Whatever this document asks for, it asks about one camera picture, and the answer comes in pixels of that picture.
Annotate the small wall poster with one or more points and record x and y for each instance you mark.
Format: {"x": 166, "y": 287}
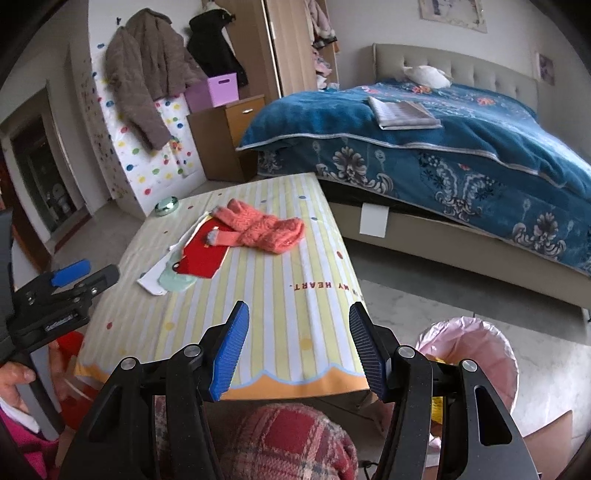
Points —
{"x": 546, "y": 69}

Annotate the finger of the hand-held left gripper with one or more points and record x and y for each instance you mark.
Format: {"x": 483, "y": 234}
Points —
{"x": 69, "y": 274}
{"x": 104, "y": 276}

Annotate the coral knitted socks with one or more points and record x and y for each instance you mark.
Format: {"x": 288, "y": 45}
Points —
{"x": 263, "y": 230}

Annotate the folded grey cloth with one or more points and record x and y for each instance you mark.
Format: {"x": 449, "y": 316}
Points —
{"x": 401, "y": 113}

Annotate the person's left hand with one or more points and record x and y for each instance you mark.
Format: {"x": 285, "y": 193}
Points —
{"x": 14, "y": 383}

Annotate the blue floral blanket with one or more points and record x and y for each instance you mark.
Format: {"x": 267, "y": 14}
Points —
{"x": 461, "y": 138}

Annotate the purple storage box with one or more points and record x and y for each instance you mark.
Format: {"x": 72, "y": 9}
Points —
{"x": 221, "y": 90}

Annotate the brown quilted jacket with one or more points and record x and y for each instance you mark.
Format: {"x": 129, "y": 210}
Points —
{"x": 143, "y": 78}

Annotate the green round tin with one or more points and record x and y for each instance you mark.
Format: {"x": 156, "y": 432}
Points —
{"x": 166, "y": 207}

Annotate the mint green pouch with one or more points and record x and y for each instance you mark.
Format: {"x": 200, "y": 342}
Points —
{"x": 175, "y": 281}

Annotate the pink trash bin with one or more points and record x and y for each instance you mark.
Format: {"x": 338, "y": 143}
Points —
{"x": 489, "y": 360}

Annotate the grey door frame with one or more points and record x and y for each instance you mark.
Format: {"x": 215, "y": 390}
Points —
{"x": 64, "y": 152}

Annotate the striped dotted tablecloth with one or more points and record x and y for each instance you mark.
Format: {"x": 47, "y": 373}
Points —
{"x": 277, "y": 258}

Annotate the white pillow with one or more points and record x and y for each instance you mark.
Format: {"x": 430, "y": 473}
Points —
{"x": 429, "y": 76}

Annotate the white bed label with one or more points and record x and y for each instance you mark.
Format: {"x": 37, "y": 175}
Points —
{"x": 374, "y": 221}

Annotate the large wall poster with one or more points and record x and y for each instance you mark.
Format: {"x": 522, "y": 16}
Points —
{"x": 452, "y": 14}

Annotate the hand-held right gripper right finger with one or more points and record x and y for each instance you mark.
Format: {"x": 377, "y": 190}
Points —
{"x": 369, "y": 355}

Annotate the white dotted cabinet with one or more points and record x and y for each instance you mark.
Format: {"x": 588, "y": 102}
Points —
{"x": 152, "y": 170}

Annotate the white toilet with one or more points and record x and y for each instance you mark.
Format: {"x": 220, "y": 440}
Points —
{"x": 61, "y": 201}

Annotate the brown wooden furniture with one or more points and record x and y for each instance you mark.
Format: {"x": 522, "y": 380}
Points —
{"x": 549, "y": 443}

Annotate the red plastic stool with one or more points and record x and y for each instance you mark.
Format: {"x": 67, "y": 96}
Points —
{"x": 71, "y": 344}

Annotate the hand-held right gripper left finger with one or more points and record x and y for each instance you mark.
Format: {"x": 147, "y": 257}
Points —
{"x": 231, "y": 350}

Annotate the wooden wardrobe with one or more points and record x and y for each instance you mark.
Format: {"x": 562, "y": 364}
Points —
{"x": 291, "y": 46}

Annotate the beige upholstered bed frame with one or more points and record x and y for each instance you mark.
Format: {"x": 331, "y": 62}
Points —
{"x": 461, "y": 267}

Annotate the light hanging clothes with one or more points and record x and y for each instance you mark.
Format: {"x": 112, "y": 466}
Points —
{"x": 321, "y": 23}

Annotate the black jacket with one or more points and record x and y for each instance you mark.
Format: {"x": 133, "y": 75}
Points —
{"x": 212, "y": 46}

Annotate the person's left forearm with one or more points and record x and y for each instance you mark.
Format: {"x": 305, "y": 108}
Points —
{"x": 23, "y": 457}

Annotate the red paper packet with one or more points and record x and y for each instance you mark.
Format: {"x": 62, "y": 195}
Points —
{"x": 203, "y": 258}

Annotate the wooden drawer cabinet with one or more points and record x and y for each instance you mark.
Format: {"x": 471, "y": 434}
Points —
{"x": 217, "y": 143}

